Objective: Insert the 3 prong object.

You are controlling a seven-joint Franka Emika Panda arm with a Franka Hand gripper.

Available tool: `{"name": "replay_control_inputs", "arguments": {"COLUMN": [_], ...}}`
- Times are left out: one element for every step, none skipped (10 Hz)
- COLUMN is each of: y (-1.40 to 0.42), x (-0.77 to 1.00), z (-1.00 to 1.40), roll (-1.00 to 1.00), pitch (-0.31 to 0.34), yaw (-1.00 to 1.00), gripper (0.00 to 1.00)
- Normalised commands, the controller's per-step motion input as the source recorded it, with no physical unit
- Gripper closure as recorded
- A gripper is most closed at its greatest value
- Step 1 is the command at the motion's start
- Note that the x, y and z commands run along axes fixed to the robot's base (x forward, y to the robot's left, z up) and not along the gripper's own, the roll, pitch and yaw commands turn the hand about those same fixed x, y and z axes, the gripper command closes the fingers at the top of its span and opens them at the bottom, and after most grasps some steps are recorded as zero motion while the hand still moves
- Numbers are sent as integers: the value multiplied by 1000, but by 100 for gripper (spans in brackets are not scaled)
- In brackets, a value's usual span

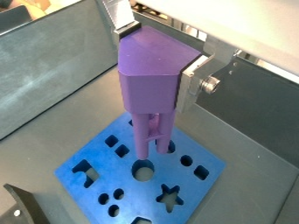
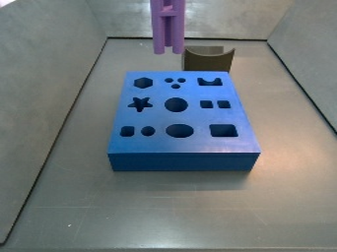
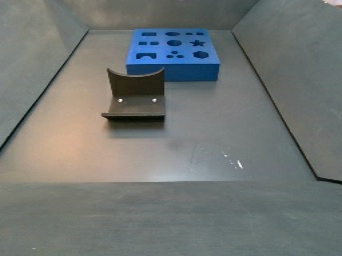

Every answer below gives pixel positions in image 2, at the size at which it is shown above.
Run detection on blue shape sorter block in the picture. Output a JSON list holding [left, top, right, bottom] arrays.
[[109, 71, 261, 171]]

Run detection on dark curved arch piece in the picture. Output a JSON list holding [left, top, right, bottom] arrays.
[[182, 45, 236, 72]]

